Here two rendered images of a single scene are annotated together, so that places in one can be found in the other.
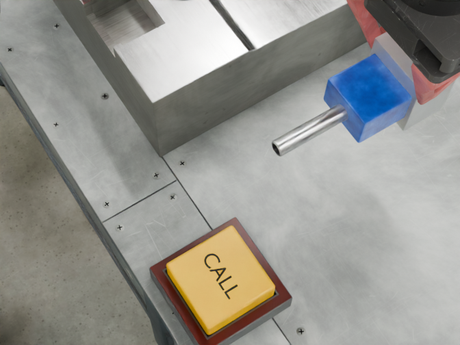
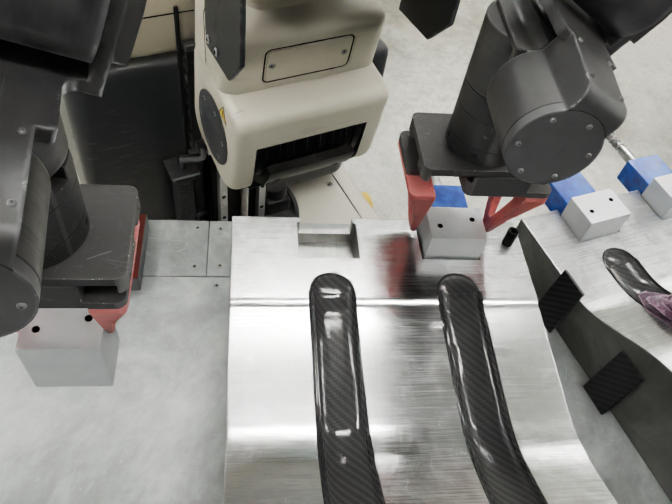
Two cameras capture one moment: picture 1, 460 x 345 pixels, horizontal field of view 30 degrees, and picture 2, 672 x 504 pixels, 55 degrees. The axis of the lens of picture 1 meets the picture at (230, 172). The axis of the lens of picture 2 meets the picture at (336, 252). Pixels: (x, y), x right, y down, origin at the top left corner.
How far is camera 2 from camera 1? 0.61 m
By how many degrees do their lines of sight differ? 53
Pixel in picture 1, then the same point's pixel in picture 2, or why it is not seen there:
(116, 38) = (322, 247)
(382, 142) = (116, 441)
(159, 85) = (243, 226)
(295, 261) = not seen: hidden behind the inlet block
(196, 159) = (213, 295)
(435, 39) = not seen: outside the picture
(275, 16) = (252, 341)
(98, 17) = (351, 245)
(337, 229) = not seen: hidden behind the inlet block
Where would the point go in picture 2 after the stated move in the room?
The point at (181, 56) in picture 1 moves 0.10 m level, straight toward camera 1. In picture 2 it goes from (259, 251) to (156, 207)
